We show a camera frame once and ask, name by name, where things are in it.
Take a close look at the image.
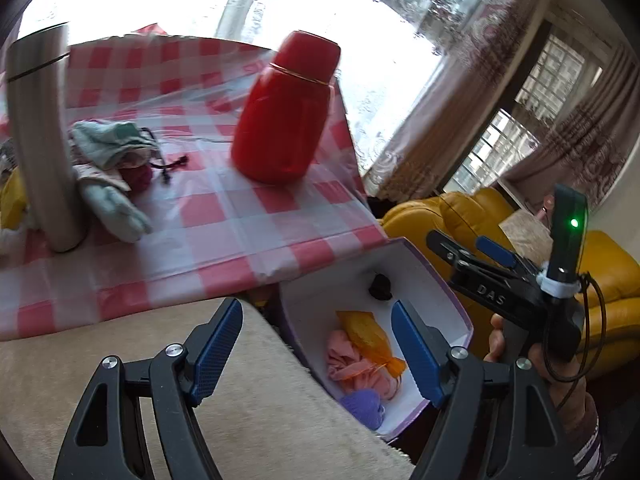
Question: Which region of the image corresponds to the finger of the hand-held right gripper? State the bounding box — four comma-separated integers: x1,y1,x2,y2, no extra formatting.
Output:
475,236,543,281
426,229,483,273

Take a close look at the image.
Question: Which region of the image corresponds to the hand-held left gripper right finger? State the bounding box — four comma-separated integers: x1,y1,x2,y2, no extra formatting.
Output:
391,300,571,480

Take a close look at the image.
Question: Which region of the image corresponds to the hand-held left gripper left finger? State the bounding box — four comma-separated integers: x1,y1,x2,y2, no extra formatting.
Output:
52,298,244,480

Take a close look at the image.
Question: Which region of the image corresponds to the white box with purple edge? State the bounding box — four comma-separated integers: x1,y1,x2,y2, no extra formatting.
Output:
277,237,474,443

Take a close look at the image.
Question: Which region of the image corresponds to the person's right forearm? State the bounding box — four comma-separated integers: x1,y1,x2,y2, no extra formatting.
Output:
529,346,608,480

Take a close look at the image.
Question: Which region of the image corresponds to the person's right hand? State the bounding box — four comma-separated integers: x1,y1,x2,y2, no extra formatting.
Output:
482,314,507,363

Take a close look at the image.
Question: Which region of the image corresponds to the beige sofa cover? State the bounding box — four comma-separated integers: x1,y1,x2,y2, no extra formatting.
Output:
500,208,553,263

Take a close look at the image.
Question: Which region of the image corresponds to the yellow sofa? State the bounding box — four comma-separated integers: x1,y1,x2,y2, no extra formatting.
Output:
380,187,640,386

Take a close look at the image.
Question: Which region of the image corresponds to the orange cloth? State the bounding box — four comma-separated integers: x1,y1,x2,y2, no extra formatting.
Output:
336,310,407,378

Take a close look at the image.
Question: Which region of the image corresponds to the pink cloth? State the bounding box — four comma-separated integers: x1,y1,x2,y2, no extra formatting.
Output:
326,329,403,401

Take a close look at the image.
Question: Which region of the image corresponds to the purple knitted item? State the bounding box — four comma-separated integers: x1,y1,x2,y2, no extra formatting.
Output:
340,389,387,431

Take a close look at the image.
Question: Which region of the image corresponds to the small black item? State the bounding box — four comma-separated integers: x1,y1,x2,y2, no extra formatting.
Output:
368,272,393,302

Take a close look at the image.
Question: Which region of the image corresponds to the beige plush cushion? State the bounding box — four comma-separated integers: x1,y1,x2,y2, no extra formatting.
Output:
0,297,416,480

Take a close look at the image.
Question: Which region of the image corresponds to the brown patterned curtain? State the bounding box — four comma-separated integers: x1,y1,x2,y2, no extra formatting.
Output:
365,0,638,203

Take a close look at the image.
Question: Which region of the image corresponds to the red checked tablecloth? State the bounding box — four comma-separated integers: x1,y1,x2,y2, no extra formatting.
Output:
0,35,388,342

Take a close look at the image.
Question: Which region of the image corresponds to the window grille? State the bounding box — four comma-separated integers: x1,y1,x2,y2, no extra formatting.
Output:
455,30,606,196

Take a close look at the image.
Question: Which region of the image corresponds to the red thermos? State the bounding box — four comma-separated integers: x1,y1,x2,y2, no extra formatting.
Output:
230,30,342,184

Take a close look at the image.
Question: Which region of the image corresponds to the floral white cloth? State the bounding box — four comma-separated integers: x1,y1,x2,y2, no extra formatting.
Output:
70,160,133,191

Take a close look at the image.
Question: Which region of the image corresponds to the light green knitted glove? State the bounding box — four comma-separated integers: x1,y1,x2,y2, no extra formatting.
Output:
70,120,143,168

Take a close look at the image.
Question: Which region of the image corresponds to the yellow cloth item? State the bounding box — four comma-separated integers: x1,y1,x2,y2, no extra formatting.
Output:
0,167,28,231

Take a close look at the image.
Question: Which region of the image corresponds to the stainless steel thermos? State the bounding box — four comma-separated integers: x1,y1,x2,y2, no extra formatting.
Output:
5,22,91,253

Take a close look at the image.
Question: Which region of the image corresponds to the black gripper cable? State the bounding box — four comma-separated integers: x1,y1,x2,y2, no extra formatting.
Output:
545,271,608,383

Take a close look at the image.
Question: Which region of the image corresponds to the pale green drawstring cloth bag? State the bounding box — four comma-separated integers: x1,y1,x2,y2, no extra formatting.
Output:
77,177,153,243

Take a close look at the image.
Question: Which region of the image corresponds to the grey drawstring pouch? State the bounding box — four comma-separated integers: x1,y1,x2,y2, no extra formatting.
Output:
116,127,191,186

